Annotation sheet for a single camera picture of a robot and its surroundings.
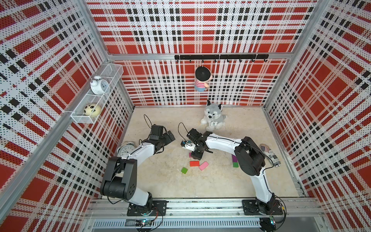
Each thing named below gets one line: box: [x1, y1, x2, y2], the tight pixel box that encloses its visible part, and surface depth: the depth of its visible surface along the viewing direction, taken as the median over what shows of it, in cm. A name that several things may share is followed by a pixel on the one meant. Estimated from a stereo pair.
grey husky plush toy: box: [199, 99, 228, 132], surface depth 97 cm
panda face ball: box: [83, 103, 102, 117], surface depth 66 cm
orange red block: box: [189, 160, 200, 167], surface depth 90 cm
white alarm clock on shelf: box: [89, 75, 111, 95], surface depth 72 cm
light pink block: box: [199, 161, 210, 171], surface depth 90 cm
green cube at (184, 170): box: [180, 166, 189, 175], surface depth 88 cm
